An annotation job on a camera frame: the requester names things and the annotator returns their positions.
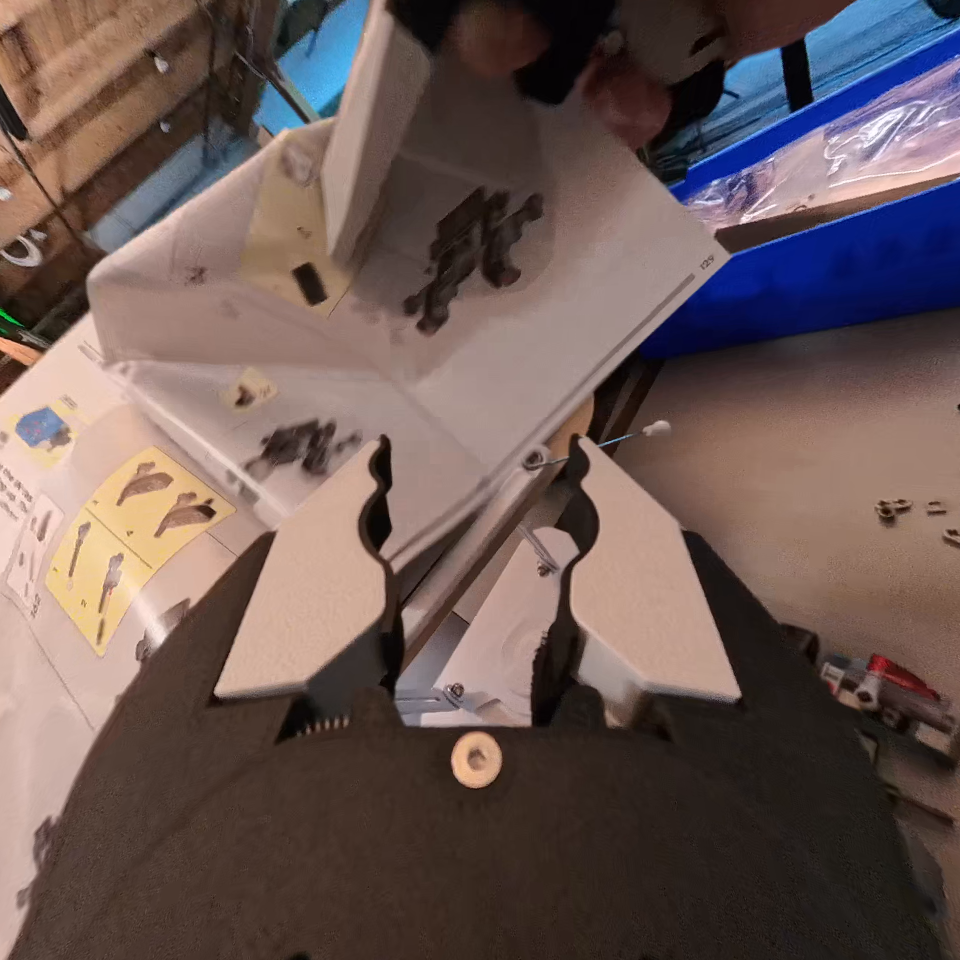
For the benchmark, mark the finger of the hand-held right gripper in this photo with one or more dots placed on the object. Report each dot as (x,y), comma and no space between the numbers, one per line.
(367,135)

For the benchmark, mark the white book stand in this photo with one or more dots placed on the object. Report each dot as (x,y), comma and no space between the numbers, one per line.
(495,637)

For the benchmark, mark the person's right forearm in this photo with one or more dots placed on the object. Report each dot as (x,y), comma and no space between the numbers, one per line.
(780,22)

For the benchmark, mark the person's right hand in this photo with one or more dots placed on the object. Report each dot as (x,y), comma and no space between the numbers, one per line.
(495,41)

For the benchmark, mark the large lego car chassis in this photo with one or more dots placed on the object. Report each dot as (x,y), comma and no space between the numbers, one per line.
(892,675)

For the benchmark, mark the lego instruction booklet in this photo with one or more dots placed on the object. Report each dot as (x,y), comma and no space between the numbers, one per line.
(600,285)

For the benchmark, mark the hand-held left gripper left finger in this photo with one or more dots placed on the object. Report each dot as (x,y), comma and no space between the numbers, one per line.
(315,600)

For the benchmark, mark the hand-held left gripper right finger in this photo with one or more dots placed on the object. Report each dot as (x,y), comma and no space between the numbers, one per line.
(645,607)

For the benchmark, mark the blue storage bin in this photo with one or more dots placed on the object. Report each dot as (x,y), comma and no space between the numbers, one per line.
(825,292)

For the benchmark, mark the clear plastic bags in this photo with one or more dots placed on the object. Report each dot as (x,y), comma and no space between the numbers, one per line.
(885,127)

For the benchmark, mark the brown cardboard piece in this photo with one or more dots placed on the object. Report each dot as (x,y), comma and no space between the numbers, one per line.
(825,214)

